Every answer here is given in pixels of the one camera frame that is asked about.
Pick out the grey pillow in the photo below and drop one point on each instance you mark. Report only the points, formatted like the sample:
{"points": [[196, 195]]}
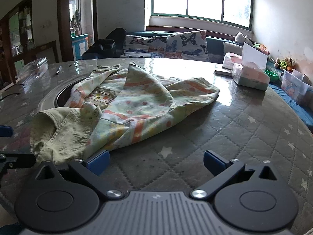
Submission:
{"points": [[232, 49]]}

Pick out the green patterned children's garment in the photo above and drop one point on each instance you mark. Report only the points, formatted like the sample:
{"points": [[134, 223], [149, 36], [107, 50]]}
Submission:
{"points": [[137, 102]]}

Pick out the green framed window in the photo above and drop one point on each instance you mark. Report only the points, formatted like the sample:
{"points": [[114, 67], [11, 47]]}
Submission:
{"points": [[195, 0]]}

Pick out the pink tissue pack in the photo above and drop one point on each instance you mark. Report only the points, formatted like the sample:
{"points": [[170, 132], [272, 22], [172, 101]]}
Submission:
{"points": [[231, 60]]}

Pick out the blue cabinet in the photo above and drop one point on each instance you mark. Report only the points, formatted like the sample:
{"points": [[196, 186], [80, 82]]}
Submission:
{"points": [[79, 46]]}

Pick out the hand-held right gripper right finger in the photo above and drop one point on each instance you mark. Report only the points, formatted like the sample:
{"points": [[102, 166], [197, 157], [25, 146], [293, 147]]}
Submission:
{"points": [[212, 162]]}

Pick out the colourful plush toy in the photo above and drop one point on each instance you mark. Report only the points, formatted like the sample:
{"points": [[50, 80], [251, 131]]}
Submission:
{"points": [[262, 49]]}

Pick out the clear plastic storage bin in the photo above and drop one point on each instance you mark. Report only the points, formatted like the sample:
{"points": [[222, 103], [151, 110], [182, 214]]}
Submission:
{"points": [[294, 85]]}

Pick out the black bag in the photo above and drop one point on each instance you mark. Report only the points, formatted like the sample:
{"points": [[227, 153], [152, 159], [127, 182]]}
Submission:
{"points": [[110, 42]]}

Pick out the round metal table inset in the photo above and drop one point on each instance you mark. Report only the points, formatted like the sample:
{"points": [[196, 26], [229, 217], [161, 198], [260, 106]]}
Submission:
{"points": [[52, 98]]}

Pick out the green bowl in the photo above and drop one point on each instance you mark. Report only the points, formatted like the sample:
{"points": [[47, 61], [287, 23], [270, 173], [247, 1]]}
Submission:
{"points": [[272, 75]]}

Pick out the grey white plush toy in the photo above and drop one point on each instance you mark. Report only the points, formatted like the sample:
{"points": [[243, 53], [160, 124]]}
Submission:
{"points": [[243, 38]]}

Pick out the wooden side table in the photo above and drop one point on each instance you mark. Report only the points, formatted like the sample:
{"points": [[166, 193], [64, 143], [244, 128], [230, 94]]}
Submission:
{"points": [[44, 50]]}

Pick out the brown plush toy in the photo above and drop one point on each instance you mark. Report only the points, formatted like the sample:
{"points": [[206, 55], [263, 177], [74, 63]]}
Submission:
{"points": [[285, 63]]}

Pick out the clear plastic box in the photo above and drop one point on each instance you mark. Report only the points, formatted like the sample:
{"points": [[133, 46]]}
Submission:
{"points": [[34, 67]]}

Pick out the butterfly print pillow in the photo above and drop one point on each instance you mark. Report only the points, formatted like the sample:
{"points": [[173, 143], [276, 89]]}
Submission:
{"points": [[187, 44], [144, 45]]}

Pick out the flat notebook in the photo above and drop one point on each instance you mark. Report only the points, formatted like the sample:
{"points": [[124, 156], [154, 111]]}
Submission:
{"points": [[223, 72]]}

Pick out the grey quilted star table cover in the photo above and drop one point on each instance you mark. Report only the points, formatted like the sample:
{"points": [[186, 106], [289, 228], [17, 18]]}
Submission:
{"points": [[244, 137]]}

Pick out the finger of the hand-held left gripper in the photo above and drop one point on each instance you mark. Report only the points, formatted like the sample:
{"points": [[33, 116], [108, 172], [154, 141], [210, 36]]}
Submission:
{"points": [[19, 160], [5, 131]]}

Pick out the dark wooden door frame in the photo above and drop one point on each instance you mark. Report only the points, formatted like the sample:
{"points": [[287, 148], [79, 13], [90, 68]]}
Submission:
{"points": [[64, 24]]}

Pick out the black pen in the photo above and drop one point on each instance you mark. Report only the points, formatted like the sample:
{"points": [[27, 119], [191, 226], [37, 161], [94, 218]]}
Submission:
{"points": [[58, 70]]}

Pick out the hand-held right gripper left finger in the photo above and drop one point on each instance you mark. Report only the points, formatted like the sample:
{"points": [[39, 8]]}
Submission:
{"points": [[99, 162]]}

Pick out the tissue box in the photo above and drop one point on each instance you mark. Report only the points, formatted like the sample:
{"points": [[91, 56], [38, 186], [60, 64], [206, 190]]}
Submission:
{"points": [[249, 78]]}

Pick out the dark wooden glass cabinet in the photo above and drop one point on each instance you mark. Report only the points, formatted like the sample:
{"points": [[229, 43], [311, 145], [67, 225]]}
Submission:
{"points": [[22, 36]]}

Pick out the white card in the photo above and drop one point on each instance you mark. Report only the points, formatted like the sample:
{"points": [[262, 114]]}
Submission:
{"points": [[254, 56]]}

